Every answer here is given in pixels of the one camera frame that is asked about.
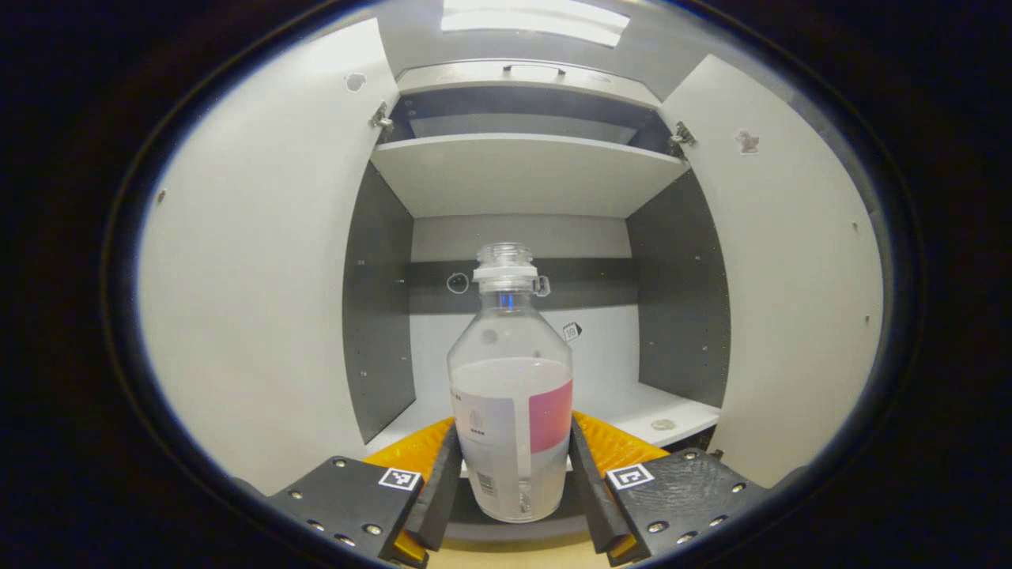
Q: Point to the grey drawer front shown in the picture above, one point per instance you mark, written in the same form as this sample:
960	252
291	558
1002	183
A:
474	79

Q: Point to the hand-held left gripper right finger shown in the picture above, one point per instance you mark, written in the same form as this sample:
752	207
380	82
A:
589	498

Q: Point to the grey cabinet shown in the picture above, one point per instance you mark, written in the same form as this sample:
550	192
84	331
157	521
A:
680	300

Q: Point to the grey cabinet door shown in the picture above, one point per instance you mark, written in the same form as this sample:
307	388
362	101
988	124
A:
791	300
253	276

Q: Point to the clear bottle with pink label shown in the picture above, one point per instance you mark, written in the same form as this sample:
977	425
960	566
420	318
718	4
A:
506	395

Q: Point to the large ceiling light panel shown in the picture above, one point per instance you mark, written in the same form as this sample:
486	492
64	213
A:
538	20

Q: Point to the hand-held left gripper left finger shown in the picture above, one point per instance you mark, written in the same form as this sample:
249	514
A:
441	494

